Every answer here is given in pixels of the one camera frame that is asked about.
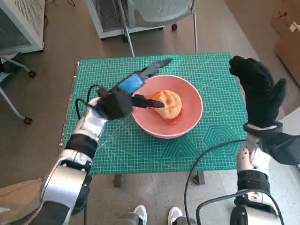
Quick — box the black wrist loop cable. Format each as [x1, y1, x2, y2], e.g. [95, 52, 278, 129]
[75, 84, 105, 119]

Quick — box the long black robot cable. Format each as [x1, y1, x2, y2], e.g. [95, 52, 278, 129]
[184, 139, 246, 225]

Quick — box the pink plastic bowl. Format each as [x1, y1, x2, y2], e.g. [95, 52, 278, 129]
[132, 74, 203, 139]

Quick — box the white shoe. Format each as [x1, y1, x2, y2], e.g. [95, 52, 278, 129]
[133, 205, 148, 225]
[168, 206, 183, 225]

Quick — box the white frame caster chair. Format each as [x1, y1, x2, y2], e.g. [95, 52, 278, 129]
[0, 55, 37, 124]

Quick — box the green cutting mat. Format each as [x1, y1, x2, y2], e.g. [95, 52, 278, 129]
[60, 52, 249, 176]

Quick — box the person's leg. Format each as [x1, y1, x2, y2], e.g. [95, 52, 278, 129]
[0, 178, 44, 225]

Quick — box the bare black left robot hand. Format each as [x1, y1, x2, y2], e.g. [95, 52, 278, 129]
[96, 58, 173, 120]

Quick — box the grey mesh chair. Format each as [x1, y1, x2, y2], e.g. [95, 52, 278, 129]
[118, 0, 200, 57]

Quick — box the white side table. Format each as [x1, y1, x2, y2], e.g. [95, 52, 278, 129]
[277, 109, 300, 139]

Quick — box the brown cardboard box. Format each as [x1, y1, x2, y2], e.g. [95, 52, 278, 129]
[270, 10, 300, 86]

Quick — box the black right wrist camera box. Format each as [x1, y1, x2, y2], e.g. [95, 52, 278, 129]
[259, 127, 300, 166]

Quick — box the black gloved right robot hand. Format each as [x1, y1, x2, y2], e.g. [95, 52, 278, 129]
[229, 55, 287, 128]

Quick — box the round toy bread bun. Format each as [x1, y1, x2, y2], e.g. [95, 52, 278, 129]
[150, 90, 183, 119]

